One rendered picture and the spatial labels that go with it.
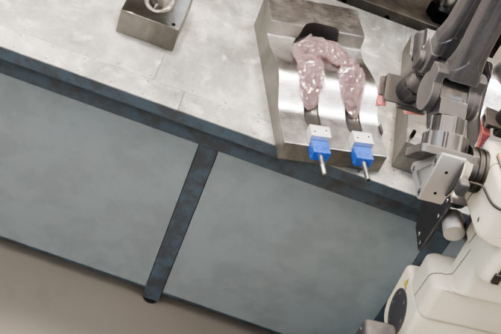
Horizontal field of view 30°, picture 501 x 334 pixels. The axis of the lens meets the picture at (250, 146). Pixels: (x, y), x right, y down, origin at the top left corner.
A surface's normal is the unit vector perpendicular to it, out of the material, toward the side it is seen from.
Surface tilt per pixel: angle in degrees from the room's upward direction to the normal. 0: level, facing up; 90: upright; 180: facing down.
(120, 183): 90
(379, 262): 90
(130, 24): 90
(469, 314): 82
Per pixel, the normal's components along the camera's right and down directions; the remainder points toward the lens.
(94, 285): 0.29, -0.69
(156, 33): -0.18, 0.64
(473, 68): 0.00, 0.57
